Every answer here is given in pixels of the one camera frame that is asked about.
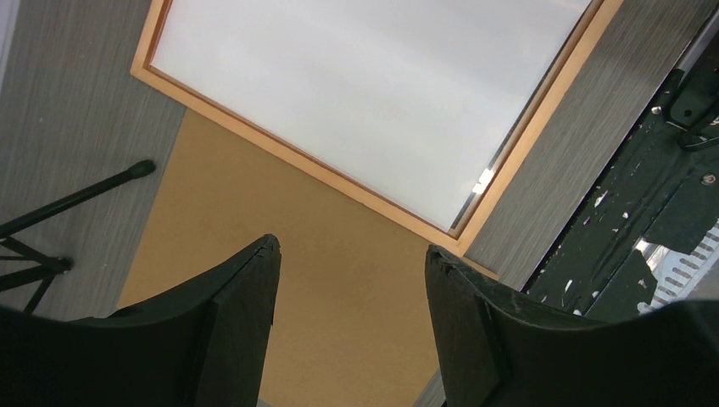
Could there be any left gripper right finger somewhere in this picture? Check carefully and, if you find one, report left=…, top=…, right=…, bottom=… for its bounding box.
left=425, top=245, right=718, bottom=406

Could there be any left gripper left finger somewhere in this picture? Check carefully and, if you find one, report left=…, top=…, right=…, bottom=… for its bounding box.
left=1, top=234, right=281, bottom=406

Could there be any orange wooden picture frame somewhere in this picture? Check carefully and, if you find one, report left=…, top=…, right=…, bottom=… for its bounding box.
left=131, top=1, right=623, bottom=255

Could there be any clear acrylic sheet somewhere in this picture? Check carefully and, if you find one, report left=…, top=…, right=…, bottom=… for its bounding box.
left=447, top=0, right=603, bottom=238

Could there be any brown cardboard backing board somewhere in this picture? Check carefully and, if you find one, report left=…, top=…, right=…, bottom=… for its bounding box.
left=120, top=111, right=438, bottom=406

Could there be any building and sky photo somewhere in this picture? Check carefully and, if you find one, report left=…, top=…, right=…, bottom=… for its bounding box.
left=152, top=0, right=588, bottom=231

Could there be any black music stand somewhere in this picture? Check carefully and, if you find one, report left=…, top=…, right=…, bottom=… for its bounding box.
left=1, top=159, right=161, bottom=321

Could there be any white slotted cable duct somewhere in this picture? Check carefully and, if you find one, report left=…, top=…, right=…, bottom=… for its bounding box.
left=634, top=225, right=718, bottom=314

